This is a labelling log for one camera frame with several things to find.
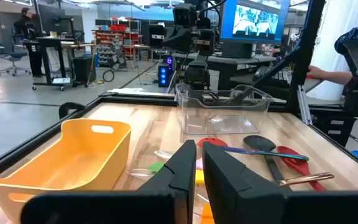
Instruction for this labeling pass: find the red silicone spoon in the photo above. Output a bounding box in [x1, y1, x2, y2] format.
[276, 145, 326, 192]

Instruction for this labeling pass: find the red spatula with metal handle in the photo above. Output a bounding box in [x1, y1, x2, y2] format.
[196, 138, 229, 149]

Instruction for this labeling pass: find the clear plastic utensil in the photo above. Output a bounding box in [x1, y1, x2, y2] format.
[127, 149, 174, 180]

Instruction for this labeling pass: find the iridescent metal utensil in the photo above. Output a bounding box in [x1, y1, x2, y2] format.
[222, 146, 310, 162]

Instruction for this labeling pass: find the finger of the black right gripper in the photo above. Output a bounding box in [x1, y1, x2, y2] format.
[163, 27, 183, 52]
[178, 27, 197, 52]

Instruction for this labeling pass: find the person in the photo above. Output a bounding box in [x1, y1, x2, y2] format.
[13, 7, 45, 77]

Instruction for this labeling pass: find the small orange plastic piece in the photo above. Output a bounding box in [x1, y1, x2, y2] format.
[200, 203, 214, 224]

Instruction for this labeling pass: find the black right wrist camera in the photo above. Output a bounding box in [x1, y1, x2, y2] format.
[172, 2, 198, 28]

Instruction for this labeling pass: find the person's hand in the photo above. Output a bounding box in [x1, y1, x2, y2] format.
[306, 65, 324, 81]

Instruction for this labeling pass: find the black drawer unit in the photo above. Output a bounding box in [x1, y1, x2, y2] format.
[311, 107, 358, 147]

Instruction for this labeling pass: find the clear plastic bin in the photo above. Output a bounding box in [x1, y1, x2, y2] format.
[175, 83, 273, 136]

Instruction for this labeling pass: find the black rig frame post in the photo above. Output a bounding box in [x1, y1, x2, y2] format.
[253, 0, 326, 113]

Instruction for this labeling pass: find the grey office chair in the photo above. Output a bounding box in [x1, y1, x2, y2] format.
[0, 26, 32, 77]

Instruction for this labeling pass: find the person's forearm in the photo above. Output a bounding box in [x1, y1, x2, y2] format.
[321, 70, 354, 86]

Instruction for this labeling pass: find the parts shelf with red bins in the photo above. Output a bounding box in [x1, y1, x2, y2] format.
[93, 24, 142, 68]

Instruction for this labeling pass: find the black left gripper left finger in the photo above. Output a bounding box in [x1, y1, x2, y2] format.
[20, 139, 197, 224]

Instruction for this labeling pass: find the small green plastic piece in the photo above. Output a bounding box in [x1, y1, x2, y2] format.
[147, 161, 165, 172]

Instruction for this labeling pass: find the black workstation desk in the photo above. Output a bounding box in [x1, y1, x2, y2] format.
[172, 52, 277, 91]

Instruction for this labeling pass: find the black cable coil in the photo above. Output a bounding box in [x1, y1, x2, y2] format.
[101, 68, 116, 83]

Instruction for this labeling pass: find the rose gold metal utensil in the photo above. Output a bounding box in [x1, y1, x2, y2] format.
[277, 172, 335, 187]

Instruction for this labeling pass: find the black keyboard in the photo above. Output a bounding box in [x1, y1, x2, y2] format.
[252, 66, 292, 82]

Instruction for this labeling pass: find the yellow plastic bin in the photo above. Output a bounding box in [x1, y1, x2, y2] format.
[0, 118, 132, 224]

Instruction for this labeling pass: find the black trash bin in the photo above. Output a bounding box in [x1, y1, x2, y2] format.
[73, 55, 97, 83]

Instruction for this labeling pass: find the black silicone spoon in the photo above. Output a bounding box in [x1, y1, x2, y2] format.
[242, 134, 291, 191]

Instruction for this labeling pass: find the large monitor with blue screen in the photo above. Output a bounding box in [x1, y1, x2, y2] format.
[219, 0, 291, 45]

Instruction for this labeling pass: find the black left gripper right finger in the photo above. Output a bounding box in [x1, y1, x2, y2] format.
[203, 142, 358, 224]

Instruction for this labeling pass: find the black desk monitor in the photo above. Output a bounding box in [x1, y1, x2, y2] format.
[37, 3, 67, 35]

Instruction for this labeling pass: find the black table clamp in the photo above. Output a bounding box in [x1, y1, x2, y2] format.
[58, 101, 87, 120]

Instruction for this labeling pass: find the silver aluminium extrusion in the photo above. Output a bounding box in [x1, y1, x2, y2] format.
[296, 85, 313, 126]

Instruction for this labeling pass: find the computer tower with blue lights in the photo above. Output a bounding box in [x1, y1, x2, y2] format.
[157, 55, 175, 88]

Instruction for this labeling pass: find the black standing desk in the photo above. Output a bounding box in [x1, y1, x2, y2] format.
[22, 36, 96, 91]

